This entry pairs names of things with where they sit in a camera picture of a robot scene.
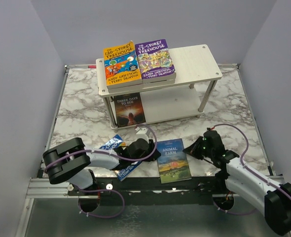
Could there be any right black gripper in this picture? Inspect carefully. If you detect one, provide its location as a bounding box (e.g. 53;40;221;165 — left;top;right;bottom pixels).
183;136;214;160

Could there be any blue Animal Farm book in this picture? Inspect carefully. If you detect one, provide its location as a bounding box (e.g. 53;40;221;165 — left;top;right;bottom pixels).
157;138;192;184

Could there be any purple 117-Storey Treehouse book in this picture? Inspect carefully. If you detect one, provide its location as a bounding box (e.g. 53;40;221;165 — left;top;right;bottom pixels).
108;84;143;93

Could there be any Little Women floral book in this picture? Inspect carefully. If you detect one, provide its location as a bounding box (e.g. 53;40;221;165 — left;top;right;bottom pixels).
142;79;175;87

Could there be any yellow 130-Storey Treehouse book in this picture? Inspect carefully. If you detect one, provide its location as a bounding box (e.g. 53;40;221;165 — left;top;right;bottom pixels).
103;41;142;90

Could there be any purple 52-Storey Treehouse book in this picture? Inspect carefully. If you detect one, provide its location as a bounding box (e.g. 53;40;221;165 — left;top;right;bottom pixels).
135;39;176;81

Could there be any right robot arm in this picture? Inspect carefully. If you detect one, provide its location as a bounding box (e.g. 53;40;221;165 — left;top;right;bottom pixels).
183;128;291;236

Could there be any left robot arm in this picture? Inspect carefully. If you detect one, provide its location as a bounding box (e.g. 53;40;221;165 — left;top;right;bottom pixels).
42;137;161;195

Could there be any blue Storey Treehouse book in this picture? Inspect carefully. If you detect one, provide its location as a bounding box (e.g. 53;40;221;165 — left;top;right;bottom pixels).
98;134;143;182

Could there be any Three Days To See book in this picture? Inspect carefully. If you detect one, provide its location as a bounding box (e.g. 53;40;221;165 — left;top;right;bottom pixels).
114;92;146;127

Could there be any white wooden two-tier shelf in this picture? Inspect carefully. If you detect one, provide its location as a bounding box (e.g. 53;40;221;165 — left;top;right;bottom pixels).
96;44;222;130

